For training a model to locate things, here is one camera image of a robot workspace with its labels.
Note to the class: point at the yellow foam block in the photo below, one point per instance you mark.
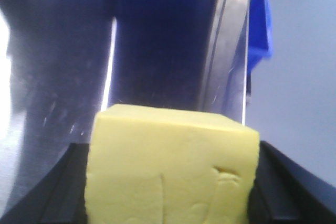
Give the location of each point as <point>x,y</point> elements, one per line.
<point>151,165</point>

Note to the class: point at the blue plastic bin right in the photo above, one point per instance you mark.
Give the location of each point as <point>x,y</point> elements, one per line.
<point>260,44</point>

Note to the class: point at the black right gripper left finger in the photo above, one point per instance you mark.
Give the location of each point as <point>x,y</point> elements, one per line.
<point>59,196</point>

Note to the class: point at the stainless steel shelf frame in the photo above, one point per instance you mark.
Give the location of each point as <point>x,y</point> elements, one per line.
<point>229,18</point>

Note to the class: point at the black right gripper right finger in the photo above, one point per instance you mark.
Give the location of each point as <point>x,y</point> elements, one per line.
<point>285,192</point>

